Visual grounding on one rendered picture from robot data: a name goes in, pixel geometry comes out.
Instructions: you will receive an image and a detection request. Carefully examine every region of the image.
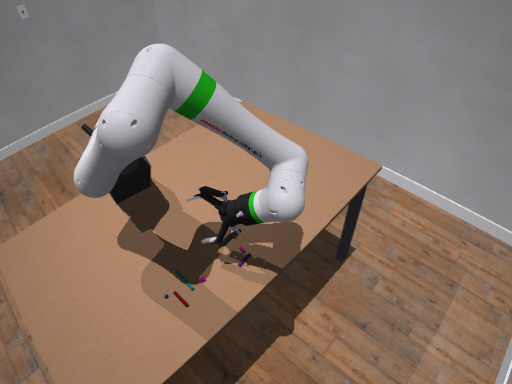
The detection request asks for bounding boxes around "purple rod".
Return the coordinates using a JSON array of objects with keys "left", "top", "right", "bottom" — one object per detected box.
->
[{"left": 238, "top": 253, "right": 251, "bottom": 267}]

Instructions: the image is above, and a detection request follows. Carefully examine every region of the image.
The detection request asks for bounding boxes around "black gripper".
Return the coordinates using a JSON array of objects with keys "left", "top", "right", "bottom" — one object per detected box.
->
[{"left": 187, "top": 186, "right": 242, "bottom": 248}]

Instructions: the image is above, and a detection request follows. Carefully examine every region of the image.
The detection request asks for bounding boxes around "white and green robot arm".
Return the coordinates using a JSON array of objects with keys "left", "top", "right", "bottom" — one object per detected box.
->
[{"left": 74, "top": 44, "right": 309, "bottom": 226}]

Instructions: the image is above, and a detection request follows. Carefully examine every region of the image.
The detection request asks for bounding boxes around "turquoise rod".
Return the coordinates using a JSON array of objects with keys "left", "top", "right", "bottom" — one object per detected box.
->
[{"left": 175, "top": 269, "right": 194, "bottom": 291}]

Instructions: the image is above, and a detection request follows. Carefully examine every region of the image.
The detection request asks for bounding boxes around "red rod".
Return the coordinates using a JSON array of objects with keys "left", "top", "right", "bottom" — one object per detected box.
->
[{"left": 173, "top": 291, "right": 189, "bottom": 307}]

